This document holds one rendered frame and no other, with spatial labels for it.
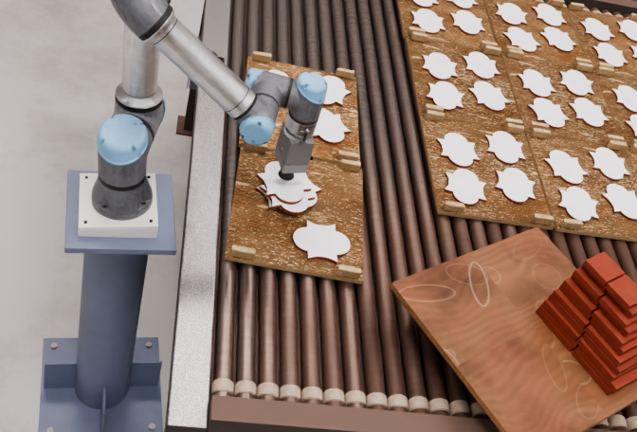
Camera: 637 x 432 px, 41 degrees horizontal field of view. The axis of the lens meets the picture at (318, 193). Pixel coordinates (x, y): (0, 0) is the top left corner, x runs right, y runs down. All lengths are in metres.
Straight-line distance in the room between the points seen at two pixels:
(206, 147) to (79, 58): 1.81
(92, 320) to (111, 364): 0.21
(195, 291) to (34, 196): 1.52
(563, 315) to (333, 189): 0.70
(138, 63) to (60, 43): 2.16
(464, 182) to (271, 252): 0.67
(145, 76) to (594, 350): 1.21
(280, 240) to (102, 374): 0.82
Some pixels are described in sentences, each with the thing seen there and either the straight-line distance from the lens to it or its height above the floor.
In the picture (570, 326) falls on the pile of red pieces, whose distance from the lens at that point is 2.07.
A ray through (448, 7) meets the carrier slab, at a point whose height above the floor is 0.94.
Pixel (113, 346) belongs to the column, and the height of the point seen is 0.37.
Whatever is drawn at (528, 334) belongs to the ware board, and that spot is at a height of 1.04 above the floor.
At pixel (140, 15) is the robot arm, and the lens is 1.81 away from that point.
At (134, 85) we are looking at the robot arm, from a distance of 2.09.
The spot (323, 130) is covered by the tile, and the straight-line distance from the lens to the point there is 2.48.
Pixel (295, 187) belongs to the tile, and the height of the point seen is 0.98.
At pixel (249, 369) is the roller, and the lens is 1.93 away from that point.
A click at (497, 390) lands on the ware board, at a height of 1.04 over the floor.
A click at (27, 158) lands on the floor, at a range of 3.60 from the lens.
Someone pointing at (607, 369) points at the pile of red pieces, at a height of 1.09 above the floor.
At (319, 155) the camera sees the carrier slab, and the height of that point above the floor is 0.94.
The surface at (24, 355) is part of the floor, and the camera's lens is 3.01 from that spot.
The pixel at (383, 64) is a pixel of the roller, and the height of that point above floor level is 0.92.
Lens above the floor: 2.52
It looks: 44 degrees down
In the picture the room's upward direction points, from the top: 19 degrees clockwise
